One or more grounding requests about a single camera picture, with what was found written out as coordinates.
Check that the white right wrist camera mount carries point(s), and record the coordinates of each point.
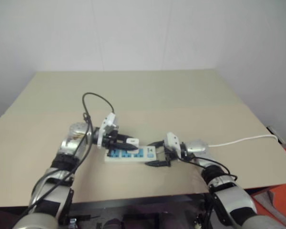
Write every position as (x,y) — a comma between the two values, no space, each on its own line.
(171,140)

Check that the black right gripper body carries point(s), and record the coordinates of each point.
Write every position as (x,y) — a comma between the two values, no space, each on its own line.
(169,155)

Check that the white blue power strip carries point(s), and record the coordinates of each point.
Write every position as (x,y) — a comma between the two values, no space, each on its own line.
(150,155)

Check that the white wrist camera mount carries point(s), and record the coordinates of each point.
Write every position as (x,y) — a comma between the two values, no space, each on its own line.
(171,140)
(108,122)

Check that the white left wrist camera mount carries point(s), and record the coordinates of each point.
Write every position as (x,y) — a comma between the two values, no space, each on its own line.
(108,122)

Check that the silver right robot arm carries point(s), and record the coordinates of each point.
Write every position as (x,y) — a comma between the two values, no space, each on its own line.
(197,146)

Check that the dark rounded shape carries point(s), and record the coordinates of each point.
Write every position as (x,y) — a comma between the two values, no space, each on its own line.
(113,224)

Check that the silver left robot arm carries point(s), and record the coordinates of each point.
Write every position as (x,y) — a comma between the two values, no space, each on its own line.
(69,143)

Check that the white charger plug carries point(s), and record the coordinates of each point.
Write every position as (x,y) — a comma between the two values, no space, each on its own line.
(135,142)

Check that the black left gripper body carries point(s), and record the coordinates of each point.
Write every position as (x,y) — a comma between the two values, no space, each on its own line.
(111,138)

